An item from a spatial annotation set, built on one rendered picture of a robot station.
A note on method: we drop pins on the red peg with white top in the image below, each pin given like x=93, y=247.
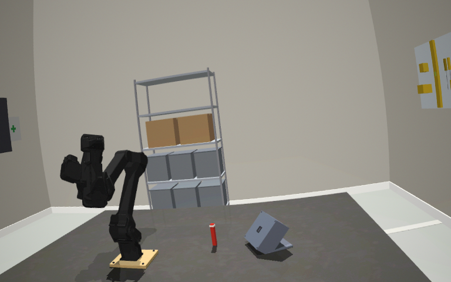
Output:
x=213, y=234

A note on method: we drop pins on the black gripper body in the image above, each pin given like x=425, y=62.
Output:
x=90, y=171

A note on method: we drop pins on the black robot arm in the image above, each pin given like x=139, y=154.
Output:
x=122, y=225

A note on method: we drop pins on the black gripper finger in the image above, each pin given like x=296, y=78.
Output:
x=96, y=191
x=93, y=143

